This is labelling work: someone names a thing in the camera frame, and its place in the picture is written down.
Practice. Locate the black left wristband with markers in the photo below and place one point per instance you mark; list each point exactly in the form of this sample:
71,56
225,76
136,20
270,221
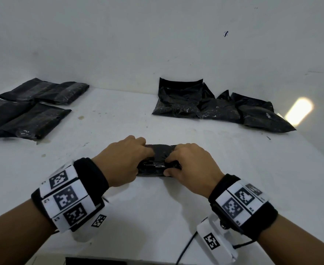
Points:
95,176

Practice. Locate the black packet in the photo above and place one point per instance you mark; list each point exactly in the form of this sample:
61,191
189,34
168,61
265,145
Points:
159,151

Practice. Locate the row of black plastic packets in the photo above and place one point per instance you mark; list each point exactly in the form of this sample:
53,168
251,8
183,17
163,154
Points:
219,107

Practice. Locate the person's left hand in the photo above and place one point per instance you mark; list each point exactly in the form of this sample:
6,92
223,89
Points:
120,165

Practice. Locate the black right wristband with markers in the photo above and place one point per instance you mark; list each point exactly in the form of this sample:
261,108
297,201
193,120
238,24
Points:
266,218

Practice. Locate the glossy black plastic bag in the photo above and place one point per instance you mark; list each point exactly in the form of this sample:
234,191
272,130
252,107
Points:
38,121

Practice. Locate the person's right hand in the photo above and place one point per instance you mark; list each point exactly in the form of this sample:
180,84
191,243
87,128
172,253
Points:
195,171

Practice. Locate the person's left forearm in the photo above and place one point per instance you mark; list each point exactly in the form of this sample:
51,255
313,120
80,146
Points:
15,234

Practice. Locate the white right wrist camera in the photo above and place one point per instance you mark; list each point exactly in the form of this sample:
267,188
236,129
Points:
219,253

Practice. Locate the person's right forearm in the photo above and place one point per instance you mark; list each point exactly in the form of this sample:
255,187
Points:
302,240

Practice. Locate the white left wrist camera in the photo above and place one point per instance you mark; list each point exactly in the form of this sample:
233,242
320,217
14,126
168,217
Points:
90,230

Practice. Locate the crinkled black plastic bag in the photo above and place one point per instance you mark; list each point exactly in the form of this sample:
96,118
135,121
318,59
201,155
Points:
65,93

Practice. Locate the black wristband with markers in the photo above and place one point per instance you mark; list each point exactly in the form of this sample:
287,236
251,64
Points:
95,176
266,218

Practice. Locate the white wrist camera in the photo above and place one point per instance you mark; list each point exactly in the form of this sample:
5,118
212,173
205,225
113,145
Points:
219,253
90,230

